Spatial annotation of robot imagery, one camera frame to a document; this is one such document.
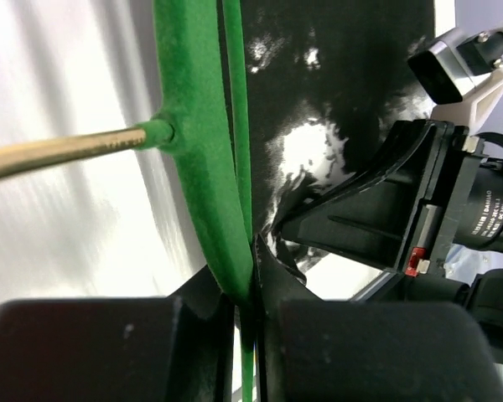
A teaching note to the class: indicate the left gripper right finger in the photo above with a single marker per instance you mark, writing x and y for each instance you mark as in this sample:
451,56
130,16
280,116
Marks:
273,284

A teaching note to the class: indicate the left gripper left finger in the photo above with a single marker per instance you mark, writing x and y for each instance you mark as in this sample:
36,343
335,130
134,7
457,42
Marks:
203,340

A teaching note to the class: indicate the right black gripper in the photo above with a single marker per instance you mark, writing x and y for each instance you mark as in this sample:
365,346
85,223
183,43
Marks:
393,216

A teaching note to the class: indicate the black white tie-dye trousers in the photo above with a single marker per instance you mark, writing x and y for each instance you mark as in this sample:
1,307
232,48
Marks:
319,85

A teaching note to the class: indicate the green plastic hanger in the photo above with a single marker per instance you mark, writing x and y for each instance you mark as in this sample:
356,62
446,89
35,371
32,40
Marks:
118,183

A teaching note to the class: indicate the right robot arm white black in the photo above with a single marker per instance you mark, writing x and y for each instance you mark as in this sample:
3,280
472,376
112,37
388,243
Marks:
481,229

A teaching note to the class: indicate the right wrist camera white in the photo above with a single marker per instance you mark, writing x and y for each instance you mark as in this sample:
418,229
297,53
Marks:
463,75

